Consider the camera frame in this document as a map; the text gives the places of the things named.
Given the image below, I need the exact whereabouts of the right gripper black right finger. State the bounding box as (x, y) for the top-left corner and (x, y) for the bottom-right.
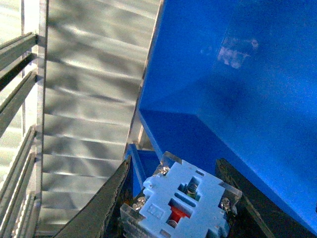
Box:
(215, 158), (315, 238)

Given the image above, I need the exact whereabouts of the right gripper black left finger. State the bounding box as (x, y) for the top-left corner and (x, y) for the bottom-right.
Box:
(55, 156), (131, 238)

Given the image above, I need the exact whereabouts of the red mushroom push button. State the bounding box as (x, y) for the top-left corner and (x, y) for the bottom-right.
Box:
(120, 152), (243, 238)

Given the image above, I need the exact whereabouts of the blue plastic bin left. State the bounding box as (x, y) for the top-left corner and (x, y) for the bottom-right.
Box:
(125, 144), (159, 197)

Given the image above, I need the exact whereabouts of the blue plastic bin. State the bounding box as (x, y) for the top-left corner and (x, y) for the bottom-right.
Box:
(138, 0), (317, 233)
(125, 144), (159, 197)

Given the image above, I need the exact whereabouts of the blue plastic bin centre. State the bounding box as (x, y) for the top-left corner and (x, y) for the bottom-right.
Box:
(138, 0), (317, 233)

